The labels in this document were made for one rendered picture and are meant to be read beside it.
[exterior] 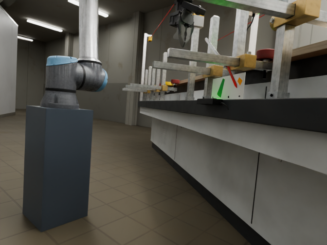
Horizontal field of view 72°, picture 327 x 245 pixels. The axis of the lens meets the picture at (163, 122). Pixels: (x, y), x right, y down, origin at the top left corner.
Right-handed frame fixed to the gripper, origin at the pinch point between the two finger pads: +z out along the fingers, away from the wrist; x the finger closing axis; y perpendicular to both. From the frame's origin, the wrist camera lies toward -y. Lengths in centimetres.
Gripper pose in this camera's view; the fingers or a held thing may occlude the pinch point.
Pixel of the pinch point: (184, 43)
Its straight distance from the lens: 105.2
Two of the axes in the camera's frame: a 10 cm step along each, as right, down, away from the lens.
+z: -0.9, 9.9, 0.8
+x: -7.8, -0.2, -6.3
